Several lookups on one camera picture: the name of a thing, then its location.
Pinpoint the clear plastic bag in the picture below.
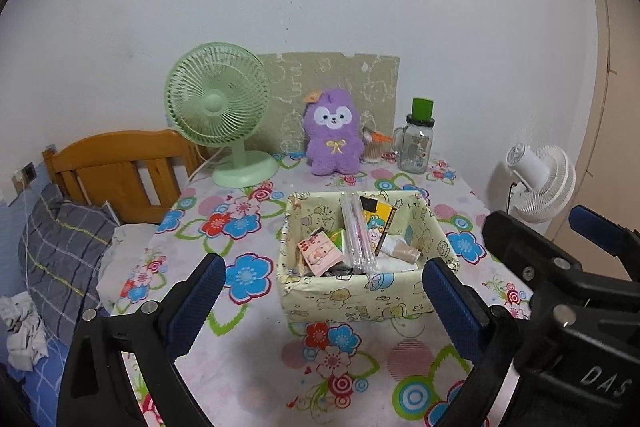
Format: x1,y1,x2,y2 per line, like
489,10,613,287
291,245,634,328
340,193,378,275

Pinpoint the green orange tissue pack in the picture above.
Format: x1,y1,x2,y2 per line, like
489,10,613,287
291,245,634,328
327,229,349,259

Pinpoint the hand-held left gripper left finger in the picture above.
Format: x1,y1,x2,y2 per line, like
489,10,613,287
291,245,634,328
57,253,227,427

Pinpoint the beige wooden door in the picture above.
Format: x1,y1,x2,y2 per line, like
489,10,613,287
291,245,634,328
545,0,640,258

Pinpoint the small pink red tissue pack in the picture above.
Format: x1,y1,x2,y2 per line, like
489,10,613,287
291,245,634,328
297,229,343,278

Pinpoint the grey plaid pillow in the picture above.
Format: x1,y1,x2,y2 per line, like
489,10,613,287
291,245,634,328
19,184,121,343

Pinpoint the white fan cable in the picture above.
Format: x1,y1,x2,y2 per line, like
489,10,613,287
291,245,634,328
187,146,226,182

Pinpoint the cotton swab jar orange lid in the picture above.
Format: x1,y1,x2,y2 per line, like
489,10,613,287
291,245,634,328
362,125,393,162

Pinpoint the beige cosmetic tube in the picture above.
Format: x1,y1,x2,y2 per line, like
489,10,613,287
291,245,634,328
375,239,421,264

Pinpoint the yellow cartoon tissue pack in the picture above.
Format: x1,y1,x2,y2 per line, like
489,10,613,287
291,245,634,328
360,196,398,258

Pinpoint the glass jar with green lid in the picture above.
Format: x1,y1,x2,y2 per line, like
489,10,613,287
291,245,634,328
392,98,437,174

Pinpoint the crumpled white cloth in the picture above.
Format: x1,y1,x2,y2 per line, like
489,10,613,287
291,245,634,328
0,294,48,368

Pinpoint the purple plush toy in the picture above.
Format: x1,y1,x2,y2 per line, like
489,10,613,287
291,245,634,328
305,89,365,176

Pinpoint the white bed cloth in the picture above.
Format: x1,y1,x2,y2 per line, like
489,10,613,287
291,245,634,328
95,222,166,308

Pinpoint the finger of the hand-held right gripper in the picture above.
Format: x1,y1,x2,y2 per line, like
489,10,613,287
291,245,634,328
568,205,640,280
482,209,583,300

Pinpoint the green desk fan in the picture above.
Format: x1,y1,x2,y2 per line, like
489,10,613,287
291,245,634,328
165,42,279,188

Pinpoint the floral tablecloth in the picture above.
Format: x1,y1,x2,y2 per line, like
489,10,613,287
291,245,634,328
102,152,538,427

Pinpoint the yellow cartoon print storage box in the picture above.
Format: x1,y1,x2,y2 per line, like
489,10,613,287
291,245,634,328
277,189,460,324

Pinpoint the green cartoon print board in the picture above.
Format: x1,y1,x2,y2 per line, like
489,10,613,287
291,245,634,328
257,52,401,155

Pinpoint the white clip fan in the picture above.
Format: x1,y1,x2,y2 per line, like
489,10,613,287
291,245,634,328
504,144,577,224

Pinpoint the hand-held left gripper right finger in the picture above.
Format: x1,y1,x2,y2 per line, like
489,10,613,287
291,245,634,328
422,257,521,427

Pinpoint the wooden bed headboard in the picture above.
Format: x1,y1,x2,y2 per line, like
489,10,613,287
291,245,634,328
42,129,206,224

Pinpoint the blue checkered bed sheet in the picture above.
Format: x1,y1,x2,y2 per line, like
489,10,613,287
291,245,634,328
0,332,71,427

